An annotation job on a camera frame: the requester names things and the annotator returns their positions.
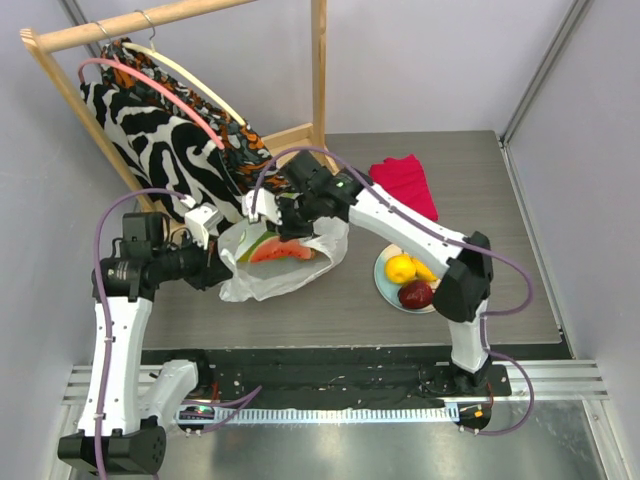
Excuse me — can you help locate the wooden clothes rack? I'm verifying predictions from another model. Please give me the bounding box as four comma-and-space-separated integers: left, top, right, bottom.
20, 1, 326, 192

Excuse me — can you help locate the aluminium rail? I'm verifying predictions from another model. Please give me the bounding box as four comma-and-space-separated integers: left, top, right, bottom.
64, 359, 610, 401

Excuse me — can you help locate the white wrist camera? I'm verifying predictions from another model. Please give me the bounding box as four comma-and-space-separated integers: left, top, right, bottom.
242, 189, 282, 225
184, 204, 224, 250

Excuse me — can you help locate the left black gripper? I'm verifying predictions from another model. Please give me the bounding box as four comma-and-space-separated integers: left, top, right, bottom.
153, 230, 233, 290

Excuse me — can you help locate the white plastic bag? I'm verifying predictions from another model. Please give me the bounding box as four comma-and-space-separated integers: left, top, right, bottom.
217, 218, 349, 302

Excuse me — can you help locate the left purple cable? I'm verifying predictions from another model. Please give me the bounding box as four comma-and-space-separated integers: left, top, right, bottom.
92, 188, 264, 480

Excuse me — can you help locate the fake watermelon slice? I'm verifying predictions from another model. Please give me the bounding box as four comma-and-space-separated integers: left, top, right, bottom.
248, 237, 315, 263

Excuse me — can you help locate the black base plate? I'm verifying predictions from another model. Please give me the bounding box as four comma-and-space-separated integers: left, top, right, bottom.
142, 346, 512, 410

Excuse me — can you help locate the yellow fake lemon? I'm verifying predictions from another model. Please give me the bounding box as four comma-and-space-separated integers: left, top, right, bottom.
411, 257, 438, 282

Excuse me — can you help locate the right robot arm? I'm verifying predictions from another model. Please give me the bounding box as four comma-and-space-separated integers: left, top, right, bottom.
274, 147, 493, 395

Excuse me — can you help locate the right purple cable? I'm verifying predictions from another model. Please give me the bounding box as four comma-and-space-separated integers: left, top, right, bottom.
251, 146, 535, 436

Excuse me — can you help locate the orange patterned garment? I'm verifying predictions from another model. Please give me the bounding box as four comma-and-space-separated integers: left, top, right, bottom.
101, 37, 292, 193

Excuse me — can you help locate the black white zebra garment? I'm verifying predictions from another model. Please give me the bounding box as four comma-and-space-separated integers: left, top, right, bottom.
80, 82, 242, 229

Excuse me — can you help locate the cream hanger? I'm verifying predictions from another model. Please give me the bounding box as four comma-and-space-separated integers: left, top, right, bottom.
122, 42, 247, 126

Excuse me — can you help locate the purple cable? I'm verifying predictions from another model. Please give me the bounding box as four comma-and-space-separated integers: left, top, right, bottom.
251, 146, 535, 436
92, 188, 264, 480

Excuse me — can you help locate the blue and cream plate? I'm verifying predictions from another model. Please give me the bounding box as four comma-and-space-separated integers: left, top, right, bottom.
373, 244, 440, 314

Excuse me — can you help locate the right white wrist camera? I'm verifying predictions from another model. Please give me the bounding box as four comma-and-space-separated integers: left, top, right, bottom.
242, 189, 282, 225

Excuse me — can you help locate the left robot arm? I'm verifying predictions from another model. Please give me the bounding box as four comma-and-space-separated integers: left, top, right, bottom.
57, 204, 230, 478

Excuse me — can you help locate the yellow fake orange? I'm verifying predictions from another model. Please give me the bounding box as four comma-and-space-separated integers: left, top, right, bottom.
384, 254, 416, 285

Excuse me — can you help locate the dark red fake apple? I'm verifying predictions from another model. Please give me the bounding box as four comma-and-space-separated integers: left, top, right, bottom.
397, 280, 434, 310

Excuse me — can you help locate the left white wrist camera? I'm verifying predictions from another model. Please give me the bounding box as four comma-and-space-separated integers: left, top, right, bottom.
184, 204, 224, 250

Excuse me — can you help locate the red cloth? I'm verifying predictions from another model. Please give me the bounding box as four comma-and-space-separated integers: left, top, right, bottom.
369, 154, 439, 222

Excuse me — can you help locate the white slotted cable duct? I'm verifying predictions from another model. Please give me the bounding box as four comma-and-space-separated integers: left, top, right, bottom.
169, 403, 460, 425

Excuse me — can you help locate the pink hanger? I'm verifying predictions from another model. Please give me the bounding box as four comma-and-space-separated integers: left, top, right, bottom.
78, 57, 224, 150

